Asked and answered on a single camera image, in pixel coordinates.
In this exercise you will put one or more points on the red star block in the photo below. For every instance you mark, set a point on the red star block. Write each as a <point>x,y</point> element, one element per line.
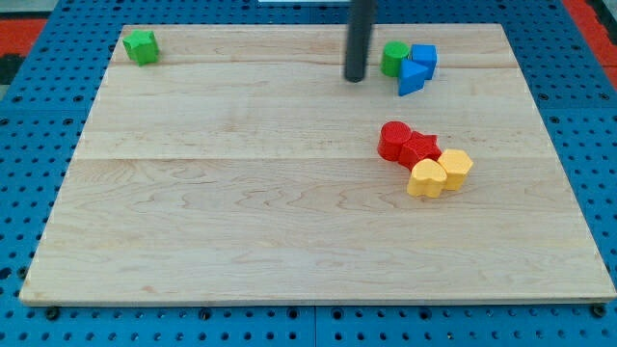
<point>417,148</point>

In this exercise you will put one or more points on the green star block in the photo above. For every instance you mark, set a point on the green star block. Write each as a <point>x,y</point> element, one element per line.
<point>141,47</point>

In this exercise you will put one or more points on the light wooden board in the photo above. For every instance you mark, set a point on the light wooden board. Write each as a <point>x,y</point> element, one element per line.
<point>242,170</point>

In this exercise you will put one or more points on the red cylinder block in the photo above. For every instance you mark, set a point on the red cylinder block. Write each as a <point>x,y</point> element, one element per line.
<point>393,135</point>

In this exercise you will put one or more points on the yellow heart block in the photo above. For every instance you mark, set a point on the yellow heart block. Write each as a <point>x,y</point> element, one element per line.
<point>427,179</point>

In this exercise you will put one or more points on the blue triangle block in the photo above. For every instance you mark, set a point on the blue triangle block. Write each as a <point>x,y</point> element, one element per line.
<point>411,77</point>

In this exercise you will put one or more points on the yellow hexagon block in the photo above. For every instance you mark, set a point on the yellow hexagon block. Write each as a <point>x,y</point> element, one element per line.
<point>456,164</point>

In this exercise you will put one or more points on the green cylinder block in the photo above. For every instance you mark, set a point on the green cylinder block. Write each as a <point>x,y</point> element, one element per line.
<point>394,52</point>

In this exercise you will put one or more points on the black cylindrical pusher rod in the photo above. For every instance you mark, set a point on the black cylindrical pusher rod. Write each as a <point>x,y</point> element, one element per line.
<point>359,28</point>

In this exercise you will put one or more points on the blue cube block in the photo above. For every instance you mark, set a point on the blue cube block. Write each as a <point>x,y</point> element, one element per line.
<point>427,56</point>

